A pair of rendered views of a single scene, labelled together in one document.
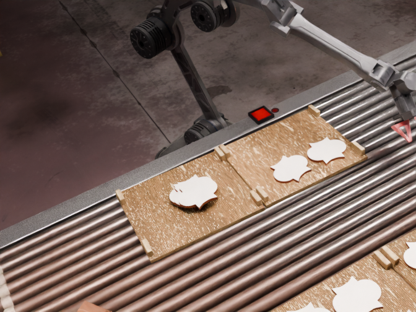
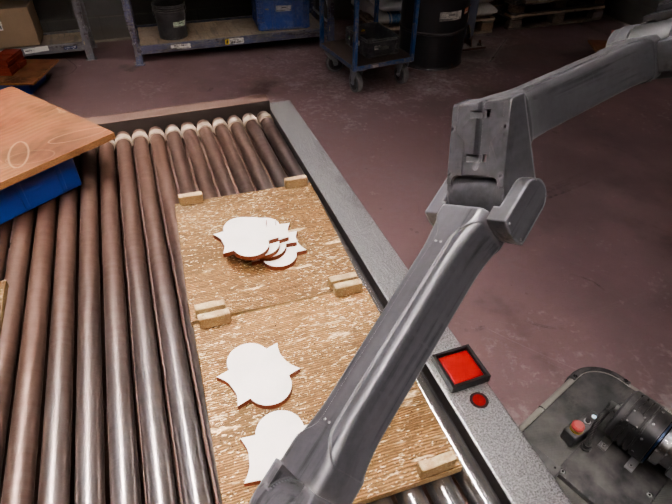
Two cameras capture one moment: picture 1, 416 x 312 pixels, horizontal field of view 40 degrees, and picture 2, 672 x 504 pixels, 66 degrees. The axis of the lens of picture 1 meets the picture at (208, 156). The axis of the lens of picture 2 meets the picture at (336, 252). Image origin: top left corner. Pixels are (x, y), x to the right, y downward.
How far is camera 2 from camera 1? 1.88 m
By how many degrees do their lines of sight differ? 65
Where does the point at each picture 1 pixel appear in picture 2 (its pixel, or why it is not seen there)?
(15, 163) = (612, 245)
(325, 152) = (274, 447)
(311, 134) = not seen: hidden behind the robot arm
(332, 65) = not seen: outside the picture
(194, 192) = (248, 232)
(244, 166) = (301, 311)
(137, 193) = (300, 198)
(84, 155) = (641, 311)
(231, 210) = (209, 283)
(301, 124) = (398, 429)
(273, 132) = not seen: hidden behind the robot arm
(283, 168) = (262, 360)
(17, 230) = (296, 126)
